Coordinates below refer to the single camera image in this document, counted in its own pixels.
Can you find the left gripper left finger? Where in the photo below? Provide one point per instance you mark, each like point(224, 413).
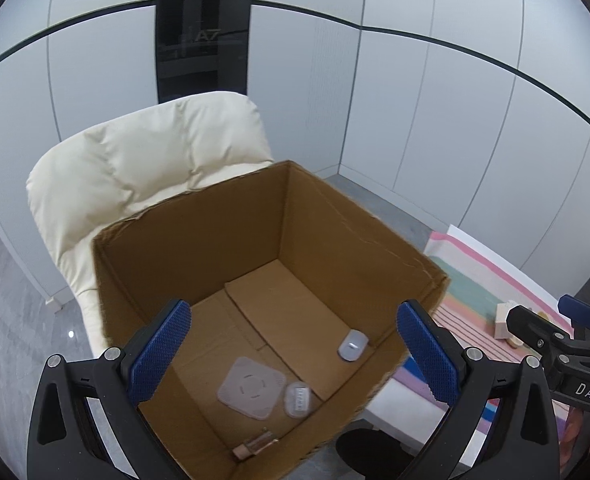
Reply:
point(146, 358)

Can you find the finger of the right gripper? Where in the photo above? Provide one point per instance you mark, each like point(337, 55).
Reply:
point(543, 337)
point(577, 311)

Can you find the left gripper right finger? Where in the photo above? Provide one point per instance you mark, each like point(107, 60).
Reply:
point(439, 357)

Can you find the grey computer mouse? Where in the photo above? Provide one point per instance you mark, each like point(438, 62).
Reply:
point(353, 346)

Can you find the small clear plastic box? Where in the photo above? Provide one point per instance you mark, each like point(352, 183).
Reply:
point(299, 400)

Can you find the beige square sponge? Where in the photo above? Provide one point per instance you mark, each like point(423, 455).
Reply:
point(501, 331)

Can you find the striped colourful blanket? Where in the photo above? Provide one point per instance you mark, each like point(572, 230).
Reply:
point(479, 279)

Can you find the clear square plastic lid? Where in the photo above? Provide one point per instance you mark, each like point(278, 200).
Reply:
point(251, 388)

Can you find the small glass perfume bottle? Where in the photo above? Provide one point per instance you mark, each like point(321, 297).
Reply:
point(251, 448)

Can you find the brown cardboard box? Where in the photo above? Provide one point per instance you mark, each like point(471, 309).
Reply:
point(277, 266)

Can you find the cream padded chair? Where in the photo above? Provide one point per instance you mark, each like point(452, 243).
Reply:
point(115, 170)

